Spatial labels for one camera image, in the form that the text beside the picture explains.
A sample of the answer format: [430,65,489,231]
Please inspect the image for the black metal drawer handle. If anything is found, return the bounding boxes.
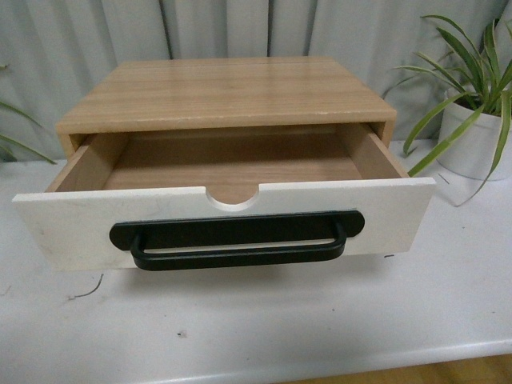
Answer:
[109,210,365,271]

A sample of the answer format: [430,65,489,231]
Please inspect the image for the light wooden drawer cabinet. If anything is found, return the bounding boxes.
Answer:
[56,57,397,155]

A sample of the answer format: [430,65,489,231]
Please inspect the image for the grey pleated curtain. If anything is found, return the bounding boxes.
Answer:
[1,1,511,140]

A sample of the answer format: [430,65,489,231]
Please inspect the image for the green plant leaves left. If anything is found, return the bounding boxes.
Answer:
[1,62,62,164]

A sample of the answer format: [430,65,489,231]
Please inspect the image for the green spider plant right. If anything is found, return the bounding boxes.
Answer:
[402,15,511,183]

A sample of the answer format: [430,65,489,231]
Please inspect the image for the white top drawer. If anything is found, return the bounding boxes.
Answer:
[13,123,435,270]

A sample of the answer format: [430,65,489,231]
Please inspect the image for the white plant pot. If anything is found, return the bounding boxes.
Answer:
[437,102,511,181]

